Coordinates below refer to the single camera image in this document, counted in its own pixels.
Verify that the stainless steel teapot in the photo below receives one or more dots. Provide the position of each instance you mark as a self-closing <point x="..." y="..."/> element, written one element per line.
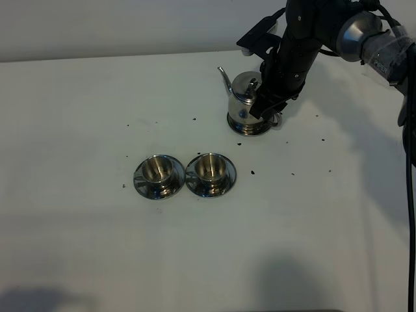
<point x="241" y="97"/>

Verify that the right stainless steel teacup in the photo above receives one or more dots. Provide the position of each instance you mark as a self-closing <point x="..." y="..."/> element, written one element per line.
<point x="210" y="168"/>

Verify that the left stainless steel teacup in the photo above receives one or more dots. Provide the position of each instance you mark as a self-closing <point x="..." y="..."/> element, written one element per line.
<point x="157" y="169"/>

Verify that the stainless steel teacup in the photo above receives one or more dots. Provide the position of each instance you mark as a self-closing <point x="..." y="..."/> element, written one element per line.
<point x="157" y="169"/>
<point x="210" y="168"/>

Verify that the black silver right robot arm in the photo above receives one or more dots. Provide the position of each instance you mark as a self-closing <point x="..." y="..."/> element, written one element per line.
<point x="353" y="30"/>

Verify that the left stainless steel saucer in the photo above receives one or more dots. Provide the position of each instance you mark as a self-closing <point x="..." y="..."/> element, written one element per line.
<point x="164" y="190"/>

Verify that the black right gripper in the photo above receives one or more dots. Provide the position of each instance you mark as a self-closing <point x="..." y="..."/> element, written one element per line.
<point x="311" y="25"/>

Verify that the stainless steel saucer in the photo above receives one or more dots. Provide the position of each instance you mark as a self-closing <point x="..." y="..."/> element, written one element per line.
<point x="207" y="190"/>
<point x="164" y="190"/>

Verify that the right stainless steel saucer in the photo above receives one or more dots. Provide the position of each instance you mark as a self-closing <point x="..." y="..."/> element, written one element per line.
<point x="207" y="190"/>

